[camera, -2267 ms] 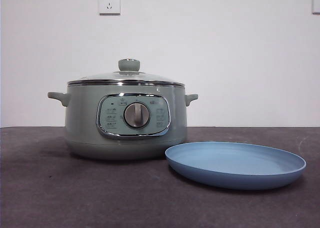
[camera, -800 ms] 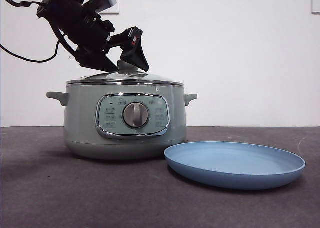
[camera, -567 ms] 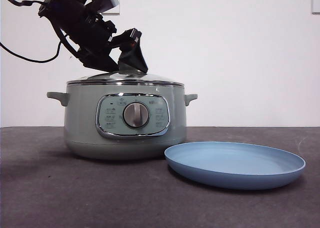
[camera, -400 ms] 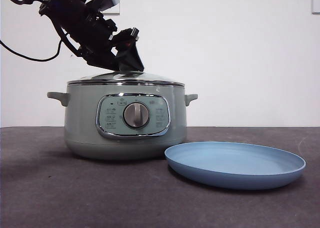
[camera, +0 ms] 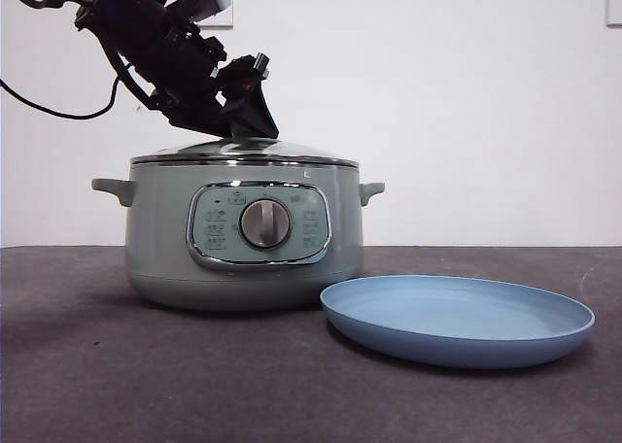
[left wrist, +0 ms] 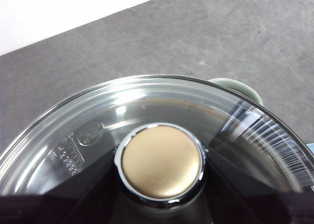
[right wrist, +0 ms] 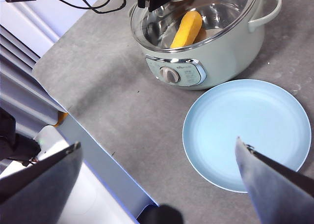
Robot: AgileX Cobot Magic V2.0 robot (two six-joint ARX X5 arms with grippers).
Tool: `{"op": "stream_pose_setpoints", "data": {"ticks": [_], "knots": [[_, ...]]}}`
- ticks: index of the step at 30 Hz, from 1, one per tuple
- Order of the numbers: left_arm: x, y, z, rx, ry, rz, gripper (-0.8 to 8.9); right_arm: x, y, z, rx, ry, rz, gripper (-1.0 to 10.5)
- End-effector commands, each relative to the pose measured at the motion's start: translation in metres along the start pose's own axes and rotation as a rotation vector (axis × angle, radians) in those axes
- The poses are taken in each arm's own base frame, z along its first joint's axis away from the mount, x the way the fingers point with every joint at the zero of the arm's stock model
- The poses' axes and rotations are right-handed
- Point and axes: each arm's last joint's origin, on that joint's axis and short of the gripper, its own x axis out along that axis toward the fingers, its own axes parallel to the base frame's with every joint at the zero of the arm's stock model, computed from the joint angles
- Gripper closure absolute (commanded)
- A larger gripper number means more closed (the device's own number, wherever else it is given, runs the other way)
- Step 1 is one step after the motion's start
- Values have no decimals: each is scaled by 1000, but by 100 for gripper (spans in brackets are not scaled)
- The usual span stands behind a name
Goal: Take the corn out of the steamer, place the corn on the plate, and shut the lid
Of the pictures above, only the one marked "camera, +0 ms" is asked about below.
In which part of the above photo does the glass lid with green knob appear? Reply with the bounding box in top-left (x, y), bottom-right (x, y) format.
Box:
top-left (130, 132), bottom-right (360, 168)

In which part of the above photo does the pale green electric steamer pot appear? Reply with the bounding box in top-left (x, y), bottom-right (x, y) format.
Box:
top-left (90, 162), bottom-right (386, 312)

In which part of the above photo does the blue round plate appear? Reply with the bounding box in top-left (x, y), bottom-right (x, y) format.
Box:
top-left (319, 275), bottom-right (597, 370)

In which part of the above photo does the white wall socket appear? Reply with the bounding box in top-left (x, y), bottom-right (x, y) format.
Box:
top-left (196, 0), bottom-right (234, 30)

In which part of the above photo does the black cable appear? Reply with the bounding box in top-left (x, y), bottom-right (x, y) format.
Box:
top-left (0, 76), bottom-right (121, 121)

